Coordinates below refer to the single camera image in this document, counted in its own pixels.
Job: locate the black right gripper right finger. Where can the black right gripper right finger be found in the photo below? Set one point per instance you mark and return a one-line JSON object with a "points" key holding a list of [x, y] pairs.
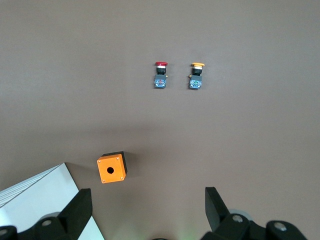
{"points": [[217, 212]]}

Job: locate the brown table cover mat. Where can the brown table cover mat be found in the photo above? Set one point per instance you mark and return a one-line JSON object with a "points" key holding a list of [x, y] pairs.
{"points": [[75, 75]]}

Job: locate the white drawer cabinet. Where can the white drawer cabinet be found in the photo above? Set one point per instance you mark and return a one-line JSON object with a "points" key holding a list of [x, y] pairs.
{"points": [[37, 195]]}

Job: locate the orange button enclosure box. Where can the orange button enclosure box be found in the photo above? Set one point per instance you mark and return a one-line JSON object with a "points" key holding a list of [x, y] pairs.
{"points": [[111, 170]]}

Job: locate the red mushroom push button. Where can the red mushroom push button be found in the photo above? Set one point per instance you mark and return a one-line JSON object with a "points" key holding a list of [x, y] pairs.
{"points": [[160, 75]]}

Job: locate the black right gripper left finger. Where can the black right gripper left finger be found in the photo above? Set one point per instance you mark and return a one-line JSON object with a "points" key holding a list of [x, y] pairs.
{"points": [[75, 212]]}

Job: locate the yellow mushroom push button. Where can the yellow mushroom push button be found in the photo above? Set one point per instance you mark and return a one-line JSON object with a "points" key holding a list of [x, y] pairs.
{"points": [[196, 76]]}

